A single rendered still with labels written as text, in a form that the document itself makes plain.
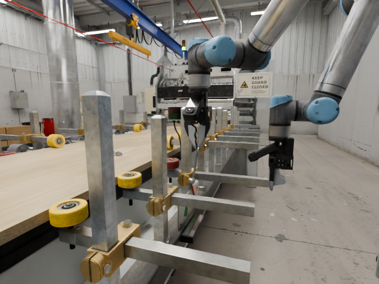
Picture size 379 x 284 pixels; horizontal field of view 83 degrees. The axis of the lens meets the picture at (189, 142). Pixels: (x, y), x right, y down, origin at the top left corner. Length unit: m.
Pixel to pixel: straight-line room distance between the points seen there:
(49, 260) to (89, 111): 0.42
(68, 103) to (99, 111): 4.18
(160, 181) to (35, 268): 0.36
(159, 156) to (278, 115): 0.45
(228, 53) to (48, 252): 0.69
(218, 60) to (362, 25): 0.38
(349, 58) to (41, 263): 0.94
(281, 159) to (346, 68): 0.34
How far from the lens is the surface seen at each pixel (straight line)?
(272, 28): 0.67
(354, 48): 0.75
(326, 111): 0.70
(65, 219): 0.57
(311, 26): 10.01
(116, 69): 11.60
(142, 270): 0.69
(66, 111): 4.59
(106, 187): 0.44
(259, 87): 3.10
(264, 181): 0.90
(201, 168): 1.14
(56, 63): 4.68
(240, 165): 3.36
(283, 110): 0.83
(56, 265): 0.73
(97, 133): 0.41
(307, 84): 9.60
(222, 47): 0.63
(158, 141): 0.63
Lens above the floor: 1.13
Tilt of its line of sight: 9 degrees down
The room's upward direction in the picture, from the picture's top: straight up
